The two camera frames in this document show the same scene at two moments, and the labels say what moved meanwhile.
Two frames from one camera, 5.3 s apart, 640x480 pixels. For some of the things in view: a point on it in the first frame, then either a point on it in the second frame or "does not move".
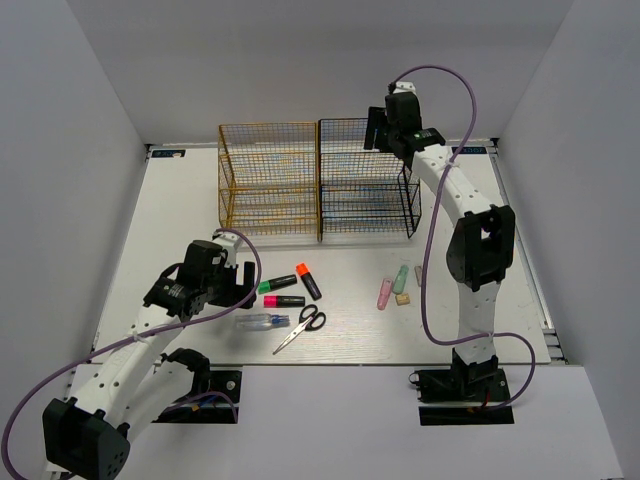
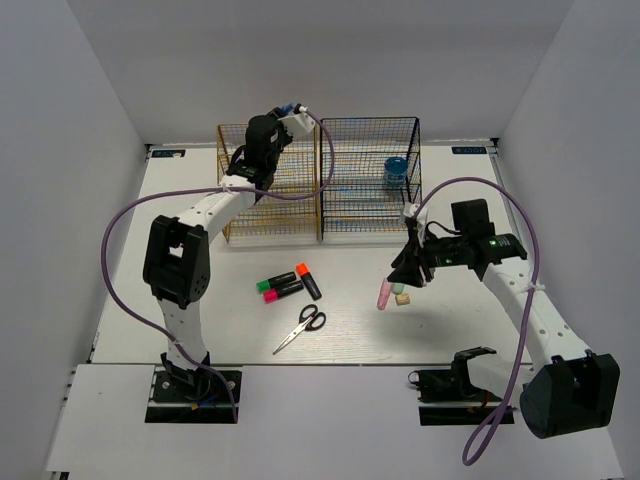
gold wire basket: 270,179 does not move
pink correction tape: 384,294 does not move
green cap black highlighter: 276,283 does not move
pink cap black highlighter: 281,301 -> 272,295
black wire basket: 362,190 does not move
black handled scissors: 309,320 does not move
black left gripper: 236,290 -> 287,136
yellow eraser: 402,299 does not move
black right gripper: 377,117 -> 406,263
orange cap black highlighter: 303,271 does not move
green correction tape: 399,284 does not move
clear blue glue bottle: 261,321 -> 287,108
